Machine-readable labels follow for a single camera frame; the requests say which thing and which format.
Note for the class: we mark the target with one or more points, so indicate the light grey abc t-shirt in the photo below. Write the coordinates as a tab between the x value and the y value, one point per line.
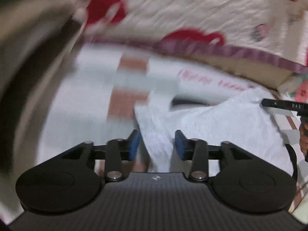
240	120

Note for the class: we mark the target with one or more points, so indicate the checkered bed sheet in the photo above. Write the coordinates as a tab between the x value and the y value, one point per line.
94	99

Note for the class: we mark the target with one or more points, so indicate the person's right hand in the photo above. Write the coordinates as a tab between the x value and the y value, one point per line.
303	138

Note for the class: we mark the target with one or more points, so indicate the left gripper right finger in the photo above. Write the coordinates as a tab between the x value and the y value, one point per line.
196	151

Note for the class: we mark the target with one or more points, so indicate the colourful floral quilt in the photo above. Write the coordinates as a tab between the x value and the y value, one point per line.
295	88

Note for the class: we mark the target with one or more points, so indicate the white red bear quilt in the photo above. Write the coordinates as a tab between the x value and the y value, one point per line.
261	40

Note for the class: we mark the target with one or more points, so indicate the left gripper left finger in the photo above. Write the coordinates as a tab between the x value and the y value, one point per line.
117	151

